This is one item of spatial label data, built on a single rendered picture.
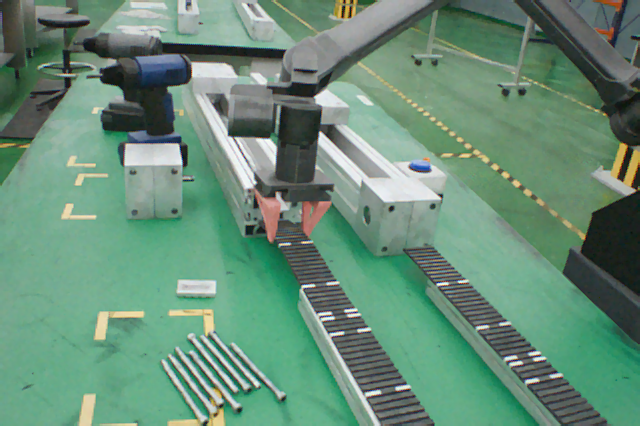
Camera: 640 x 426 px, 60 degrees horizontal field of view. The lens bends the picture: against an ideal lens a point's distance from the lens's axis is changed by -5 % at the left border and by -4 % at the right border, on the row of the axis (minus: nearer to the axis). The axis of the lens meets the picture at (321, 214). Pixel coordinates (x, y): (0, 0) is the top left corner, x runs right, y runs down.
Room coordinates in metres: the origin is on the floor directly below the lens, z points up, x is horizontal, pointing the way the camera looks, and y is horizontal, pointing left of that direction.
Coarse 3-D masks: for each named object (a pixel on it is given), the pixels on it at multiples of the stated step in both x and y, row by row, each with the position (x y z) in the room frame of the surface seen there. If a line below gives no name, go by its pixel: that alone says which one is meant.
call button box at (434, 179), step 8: (400, 168) 1.04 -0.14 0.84; (408, 168) 1.04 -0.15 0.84; (432, 168) 1.06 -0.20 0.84; (408, 176) 1.01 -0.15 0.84; (416, 176) 1.01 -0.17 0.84; (424, 176) 1.01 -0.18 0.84; (432, 176) 1.02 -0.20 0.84; (440, 176) 1.03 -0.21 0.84; (432, 184) 1.02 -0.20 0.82; (440, 184) 1.02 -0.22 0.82; (440, 192) 1.03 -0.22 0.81
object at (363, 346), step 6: (348, 342) 0.52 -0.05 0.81; (354, 342) 0.52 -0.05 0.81; (360, 342) 0.52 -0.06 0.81; (366, 342) 0.53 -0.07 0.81; (372, 342) 0.53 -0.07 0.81; (378, 342) 0.53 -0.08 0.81; (336, 348) 0.51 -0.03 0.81; (342, 348) 0.51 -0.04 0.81; (348, 348) 0.51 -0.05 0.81; (354, 348) 0.51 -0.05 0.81; (360, 348) 0.51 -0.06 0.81; (366, 348) 0.51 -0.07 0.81; (372, 348) 0.52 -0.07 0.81; (378, 348) 0.52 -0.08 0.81; (342, 354) 0.50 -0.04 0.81; (348, 354) 0.50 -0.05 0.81
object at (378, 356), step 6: (354, 354) 0.50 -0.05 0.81; (360, 354) 0.50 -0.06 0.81; (366, 354) 0.50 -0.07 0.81; (372, 354) 0.51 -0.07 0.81; (378, 354) 0.51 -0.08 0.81; (384, 354) 0.51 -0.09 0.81; (348, 360) 0.49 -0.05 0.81; (354, 360) 0.49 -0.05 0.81; (360, 360) 0.49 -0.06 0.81; (366, 360) 0.49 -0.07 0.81; (372, 360) 0.49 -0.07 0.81; (378, 360) 0.50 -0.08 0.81; (384, 360) 0.50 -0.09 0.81; (348, 366) 0.48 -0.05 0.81
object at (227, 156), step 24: (192, 96) 1.38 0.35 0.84; (192, 120) 1.34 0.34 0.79; (216, 120) 1.13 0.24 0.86; (216, 144) 1.05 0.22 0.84; (240, 144) 1.08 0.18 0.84; (264, 144) 1.01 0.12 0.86; (216, 168) 1.02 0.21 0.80; (240, 168) 0.88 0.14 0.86; (264, 168) 0.98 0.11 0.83; (240, 192) 0.83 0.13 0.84; (240, 216) 0.82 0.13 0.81; (288, 216) 0.83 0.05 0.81
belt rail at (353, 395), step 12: (300, 312) 0.62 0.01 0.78; (312, 312) 0.58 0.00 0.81; (312, 324) 0.58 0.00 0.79; (324, 336) 0.54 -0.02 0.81; (324, 348) 0.53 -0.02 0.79; (336, 360) 0.50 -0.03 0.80; (336, 372) 0.50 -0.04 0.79; (348, 372) 0.48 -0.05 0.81; (348, 384) 0.47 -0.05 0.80; (348, 396) 0.46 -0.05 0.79; (360, 396) 0.44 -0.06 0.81; (360, 408) 0.44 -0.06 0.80; (360, 420) 0.43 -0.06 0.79; (372, 420) 0.41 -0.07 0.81
